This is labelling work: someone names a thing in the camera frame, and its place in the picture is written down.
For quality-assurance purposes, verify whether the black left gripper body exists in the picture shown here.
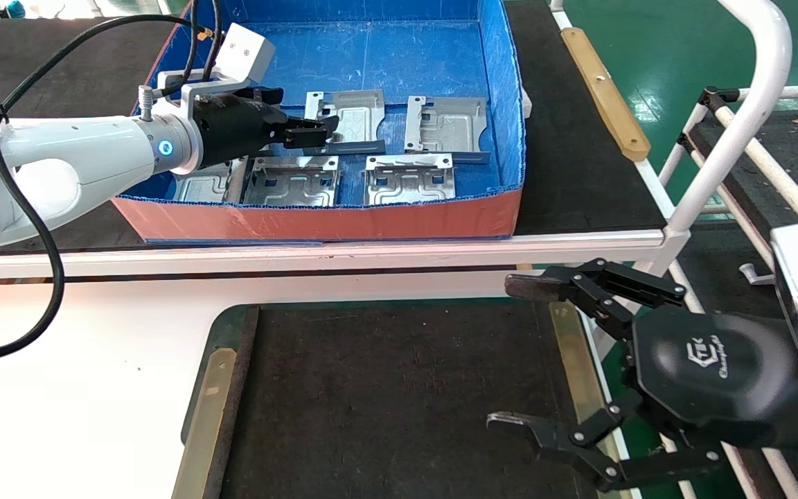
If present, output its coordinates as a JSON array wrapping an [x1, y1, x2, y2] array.
[[195, 87, 289, 167]]

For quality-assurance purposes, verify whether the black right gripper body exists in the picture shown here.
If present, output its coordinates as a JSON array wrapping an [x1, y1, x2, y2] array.
[[624, 305, 798, 462]]

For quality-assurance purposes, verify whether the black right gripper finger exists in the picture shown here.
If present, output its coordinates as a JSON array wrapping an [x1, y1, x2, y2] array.
[[486, 388, 722, 493], [505, 258, 687, 340]]

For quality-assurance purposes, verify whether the silver sheet metal bracket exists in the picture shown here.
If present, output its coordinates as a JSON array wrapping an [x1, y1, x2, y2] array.
[[302, 90, 387, 157], [405, 96, 491, 165], [364, 154, 456, 207], [241, 156, 341, 207], [172, 158, 247, 204]]

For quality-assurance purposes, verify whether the blue corrugated plastic box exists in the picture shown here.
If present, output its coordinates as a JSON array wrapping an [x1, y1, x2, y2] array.
[[112, 0, 528, 245]]

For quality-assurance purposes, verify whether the brass mat edge strip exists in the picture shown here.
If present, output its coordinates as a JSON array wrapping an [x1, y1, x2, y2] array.
[[550, 301, 632, 499], [172, 347, 239, 499]]

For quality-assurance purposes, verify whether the black workbench mat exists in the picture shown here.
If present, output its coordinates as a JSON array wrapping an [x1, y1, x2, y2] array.
[[0, 0, 666, 254]]

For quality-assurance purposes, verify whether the dark rubber work mat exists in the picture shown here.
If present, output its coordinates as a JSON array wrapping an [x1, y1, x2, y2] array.
[[181, 298, 632, 499]]

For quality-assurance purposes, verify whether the short wooden edge strip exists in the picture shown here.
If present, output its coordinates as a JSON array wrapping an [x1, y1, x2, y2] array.
[[560, 26, 651, 164]]

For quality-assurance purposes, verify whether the white tube rack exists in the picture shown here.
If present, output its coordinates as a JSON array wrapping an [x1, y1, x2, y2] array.
[[659, 83, 798, 499]]

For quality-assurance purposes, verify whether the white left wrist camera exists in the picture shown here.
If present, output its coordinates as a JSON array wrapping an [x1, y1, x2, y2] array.
[[157, 23, 276, 115]]

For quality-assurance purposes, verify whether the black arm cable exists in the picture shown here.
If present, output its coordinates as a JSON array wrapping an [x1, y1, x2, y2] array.
[[0, 0, 223, 362]]

